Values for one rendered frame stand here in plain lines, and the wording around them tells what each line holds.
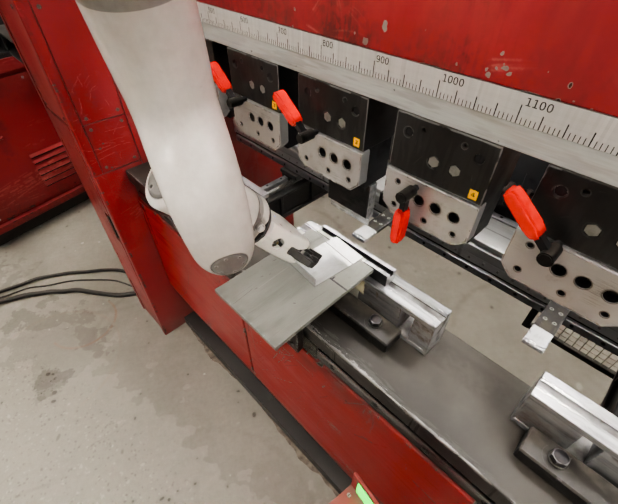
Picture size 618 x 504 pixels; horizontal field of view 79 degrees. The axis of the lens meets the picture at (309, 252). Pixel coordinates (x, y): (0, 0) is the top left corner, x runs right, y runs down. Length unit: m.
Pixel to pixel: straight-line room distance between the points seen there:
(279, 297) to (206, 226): 0.34
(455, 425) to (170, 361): 1.40
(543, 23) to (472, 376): 0.60
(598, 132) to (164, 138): 0.42
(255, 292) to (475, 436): 0.46
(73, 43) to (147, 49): 0.95
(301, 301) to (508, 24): 0.51
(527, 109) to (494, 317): 1.73
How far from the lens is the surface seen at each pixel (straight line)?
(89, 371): 2.03
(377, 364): 0.79
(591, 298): 0.56
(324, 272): 0.76
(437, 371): 0.82
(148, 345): 1.99
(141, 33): 0.35
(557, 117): 0.48
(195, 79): 0.39
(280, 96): 0.68
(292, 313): 0.70
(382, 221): 0.89
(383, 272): 0.78
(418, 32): 0.53
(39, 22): 1.28
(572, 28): 0.46
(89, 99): 1.34
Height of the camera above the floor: 1.55
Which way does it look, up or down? 44 degrees down
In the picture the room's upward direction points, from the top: straight up
